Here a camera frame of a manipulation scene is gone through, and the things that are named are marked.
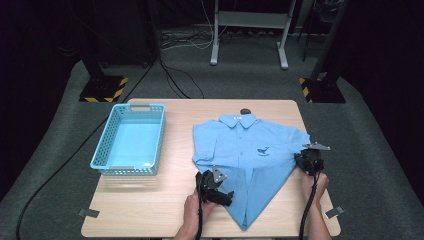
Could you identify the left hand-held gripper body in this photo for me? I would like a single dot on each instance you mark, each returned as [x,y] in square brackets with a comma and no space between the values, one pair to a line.
[208,188]

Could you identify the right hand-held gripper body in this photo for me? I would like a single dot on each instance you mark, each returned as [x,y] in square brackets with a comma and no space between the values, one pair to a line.
[311,161]

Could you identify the blue collared shirt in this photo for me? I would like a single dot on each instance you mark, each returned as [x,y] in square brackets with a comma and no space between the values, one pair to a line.
[253,143]

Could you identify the person's right hand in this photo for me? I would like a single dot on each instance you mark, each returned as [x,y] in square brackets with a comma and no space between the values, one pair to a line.
[308,190]

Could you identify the person's left hand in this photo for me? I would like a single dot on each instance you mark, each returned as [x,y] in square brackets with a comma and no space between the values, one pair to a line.
[191,213]

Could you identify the black stand with striped base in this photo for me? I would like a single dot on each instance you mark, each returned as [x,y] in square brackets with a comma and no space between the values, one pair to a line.
[321,90]
[103,88]

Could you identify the light blue plastic basket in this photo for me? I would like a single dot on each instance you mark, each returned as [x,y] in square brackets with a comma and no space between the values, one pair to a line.
[133,140]

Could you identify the black cabinet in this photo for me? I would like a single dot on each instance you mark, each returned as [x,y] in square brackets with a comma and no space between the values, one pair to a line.
[126,30]

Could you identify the grey metal table bracket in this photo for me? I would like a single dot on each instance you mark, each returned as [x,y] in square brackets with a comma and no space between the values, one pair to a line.
[335,212]
[88,213]

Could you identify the white metal desk frame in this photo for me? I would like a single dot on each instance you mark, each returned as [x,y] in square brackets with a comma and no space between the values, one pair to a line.
[253,19]

